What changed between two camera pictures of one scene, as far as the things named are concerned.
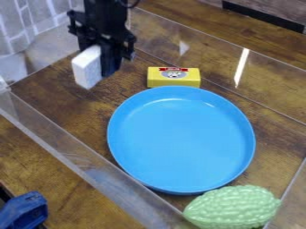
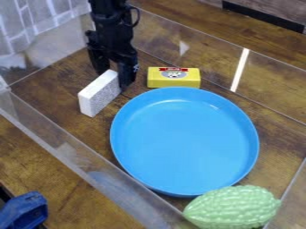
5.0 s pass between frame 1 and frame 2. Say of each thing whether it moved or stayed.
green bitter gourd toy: stayed
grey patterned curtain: stayed
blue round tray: stayed
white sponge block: moved
